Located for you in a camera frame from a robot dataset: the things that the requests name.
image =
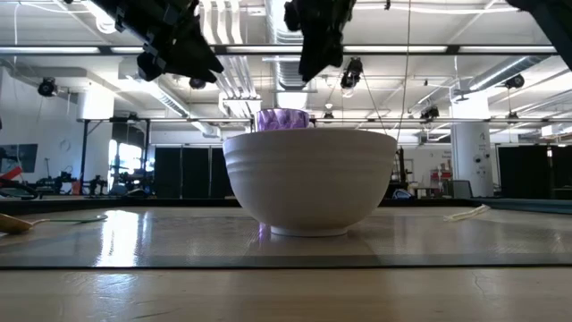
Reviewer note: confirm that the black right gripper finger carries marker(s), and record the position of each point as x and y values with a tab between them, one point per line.
313	58
340	44

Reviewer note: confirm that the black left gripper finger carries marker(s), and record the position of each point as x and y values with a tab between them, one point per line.
192	58

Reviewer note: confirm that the purple faceted plastic cup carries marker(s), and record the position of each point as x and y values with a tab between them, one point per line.
281	120

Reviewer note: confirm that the white ceramic bowl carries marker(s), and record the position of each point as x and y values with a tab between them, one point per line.
308	179

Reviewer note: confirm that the green and tan utensil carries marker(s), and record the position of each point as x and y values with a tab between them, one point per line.
13	223

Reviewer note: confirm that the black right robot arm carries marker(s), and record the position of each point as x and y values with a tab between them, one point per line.
558	27

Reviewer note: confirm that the white plastic utensil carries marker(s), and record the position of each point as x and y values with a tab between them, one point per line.
467	214

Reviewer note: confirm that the black ceiling spotlight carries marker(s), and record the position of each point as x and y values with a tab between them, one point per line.
353	71
47	87
515	81
430	112
197	84

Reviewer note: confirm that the white LED light strip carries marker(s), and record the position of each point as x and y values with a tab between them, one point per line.
259	49
49	49
395	49
509	49
127	49

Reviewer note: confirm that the white ceiling pipe bundle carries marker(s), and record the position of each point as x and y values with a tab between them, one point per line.
237	85

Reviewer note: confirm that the white round column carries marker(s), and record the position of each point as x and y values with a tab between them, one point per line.
471	152

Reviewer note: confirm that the black background bench equipment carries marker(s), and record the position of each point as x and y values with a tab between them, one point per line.
53	183

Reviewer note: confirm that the red plastic object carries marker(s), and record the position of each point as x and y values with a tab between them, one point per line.
10	173

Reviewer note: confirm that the teal padded bench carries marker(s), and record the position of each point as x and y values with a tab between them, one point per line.
536	205

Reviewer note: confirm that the silver ventilation duct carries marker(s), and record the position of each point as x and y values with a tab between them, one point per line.
279	36

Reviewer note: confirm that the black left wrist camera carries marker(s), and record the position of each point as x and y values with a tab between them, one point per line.
151	67

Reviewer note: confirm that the black partition wall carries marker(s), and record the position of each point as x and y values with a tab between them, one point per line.
523	172
196	170

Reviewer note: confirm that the black overhead frame bar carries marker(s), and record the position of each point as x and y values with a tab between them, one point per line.
453	49

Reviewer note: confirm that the black metal rack frame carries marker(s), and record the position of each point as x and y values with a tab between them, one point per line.
84	152

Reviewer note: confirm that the black table edge frame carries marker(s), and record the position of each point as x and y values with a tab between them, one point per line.
89	203

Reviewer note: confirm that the dark wall picture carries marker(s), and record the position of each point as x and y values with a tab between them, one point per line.
22	157

